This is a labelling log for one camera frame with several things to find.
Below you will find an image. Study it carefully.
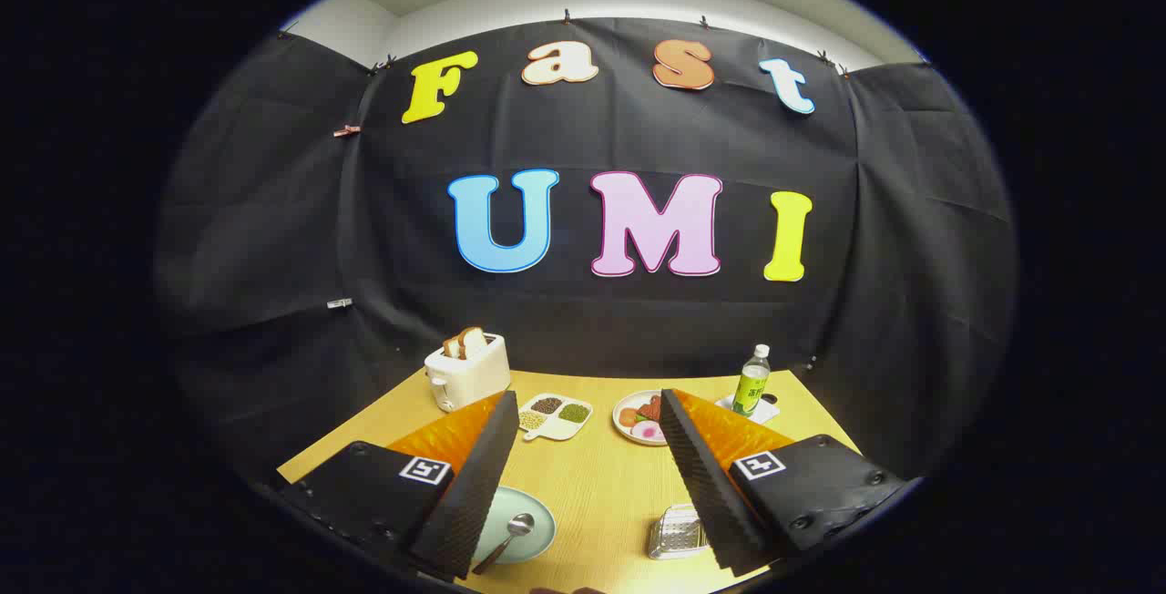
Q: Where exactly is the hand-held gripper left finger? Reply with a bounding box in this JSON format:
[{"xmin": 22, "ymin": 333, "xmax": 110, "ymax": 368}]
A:
[{"xmin": 276, "ymin": 391, "xmax": 520, "ymax": 581}]

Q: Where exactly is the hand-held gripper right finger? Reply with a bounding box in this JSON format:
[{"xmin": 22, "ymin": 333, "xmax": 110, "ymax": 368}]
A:
[{"xmin": 658, "ymin": 388, "xmax": 912, "ymax": 577}]

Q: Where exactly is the metal spoon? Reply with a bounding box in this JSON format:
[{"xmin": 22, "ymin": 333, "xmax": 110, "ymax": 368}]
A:
[{"xmin": 472, "ymin": 513, "xmax": 537, "ymax": 575}]

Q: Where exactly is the perforated metal basket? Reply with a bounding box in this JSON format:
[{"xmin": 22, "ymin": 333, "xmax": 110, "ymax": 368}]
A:
[{"xmin": 648, "ymin": 503, "xmax": 710, "ymax": 560}]

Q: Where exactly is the teal round plate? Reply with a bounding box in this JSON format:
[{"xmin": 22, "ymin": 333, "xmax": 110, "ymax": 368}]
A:
[{"xmin": 471, "ymin": 486, "xmax": 557, "ymax": 565}]

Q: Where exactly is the white square saucer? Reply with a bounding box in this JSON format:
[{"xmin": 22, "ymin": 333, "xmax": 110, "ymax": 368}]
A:
[{"xmin": 716, "ymin": 394, "xmax": 781, "ymax": 425}]

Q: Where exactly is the white oval food plate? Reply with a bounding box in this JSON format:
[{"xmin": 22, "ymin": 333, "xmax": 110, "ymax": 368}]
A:
[{"xmin": 612, "ymin": 389, "xmax": 671, "ymax": 446}]

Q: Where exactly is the green drink bottle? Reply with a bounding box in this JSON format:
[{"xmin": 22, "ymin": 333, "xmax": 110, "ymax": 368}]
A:
[{"xmin": 731, "ymin": 344, "xmax": 772, "ymax": 418}]

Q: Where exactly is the white divided snack tray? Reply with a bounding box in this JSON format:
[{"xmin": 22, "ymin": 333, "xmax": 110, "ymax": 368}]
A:
[{"xmin": 517, "ymin": 392, "xmax": 594, "ymax": 442}]

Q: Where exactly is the white toaster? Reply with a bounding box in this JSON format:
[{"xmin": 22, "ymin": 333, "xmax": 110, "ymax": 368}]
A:
[{"xmin": 424, "ymin": 332, "xmax": 512, "ymax": 413}]

